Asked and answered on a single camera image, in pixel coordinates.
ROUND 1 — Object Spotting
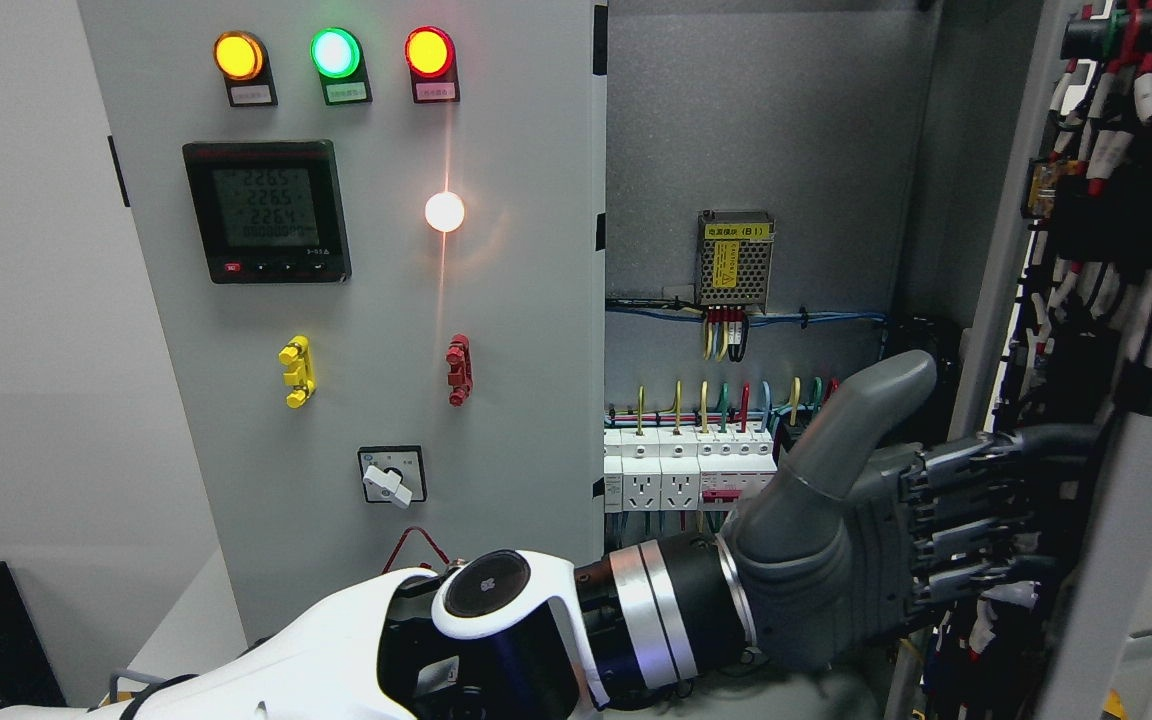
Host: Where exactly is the green indicator lamp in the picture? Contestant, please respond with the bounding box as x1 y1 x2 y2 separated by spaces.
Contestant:
310 26 372 106

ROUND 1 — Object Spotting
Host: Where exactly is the grey cabinet door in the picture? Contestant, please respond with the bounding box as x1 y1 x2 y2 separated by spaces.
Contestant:
79 1 605 639
952 1 1152 719

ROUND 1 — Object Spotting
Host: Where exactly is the metal mesh power supply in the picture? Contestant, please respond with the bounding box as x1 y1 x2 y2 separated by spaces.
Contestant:
695 209 774 306

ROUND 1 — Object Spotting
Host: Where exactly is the white glowing indicator lamp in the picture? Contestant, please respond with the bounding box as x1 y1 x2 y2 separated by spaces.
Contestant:
424 191 467 233

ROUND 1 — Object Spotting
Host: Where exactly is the black digital power meter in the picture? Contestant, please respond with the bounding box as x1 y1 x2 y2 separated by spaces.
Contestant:
182 138 351 285

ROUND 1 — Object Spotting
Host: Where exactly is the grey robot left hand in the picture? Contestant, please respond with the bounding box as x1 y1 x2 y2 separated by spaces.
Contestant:
715 350 1105 674

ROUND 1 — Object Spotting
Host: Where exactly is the white socket breaker row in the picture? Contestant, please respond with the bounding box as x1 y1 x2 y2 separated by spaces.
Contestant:
602 427 776 514

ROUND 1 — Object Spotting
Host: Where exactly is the red terminal post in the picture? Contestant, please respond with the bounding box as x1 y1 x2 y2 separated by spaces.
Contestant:
445 334 473 407

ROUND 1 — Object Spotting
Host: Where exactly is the red indicator lamp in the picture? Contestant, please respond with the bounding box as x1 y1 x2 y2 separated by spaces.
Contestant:
404 26 461 104

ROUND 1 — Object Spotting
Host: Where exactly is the yellow indicator lamp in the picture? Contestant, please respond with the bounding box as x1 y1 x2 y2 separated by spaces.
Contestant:
212 31 278 108

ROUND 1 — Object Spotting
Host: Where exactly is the white rotary selector switch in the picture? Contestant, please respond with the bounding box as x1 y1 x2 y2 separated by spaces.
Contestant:
357 445 429 509

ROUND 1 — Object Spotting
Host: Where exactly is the red electric hazard sticker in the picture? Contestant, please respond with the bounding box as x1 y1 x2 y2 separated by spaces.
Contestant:
381 526 452 575

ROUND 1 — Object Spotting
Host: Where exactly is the yellow terminal post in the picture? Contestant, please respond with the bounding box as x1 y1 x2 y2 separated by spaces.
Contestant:
278 334 317 409

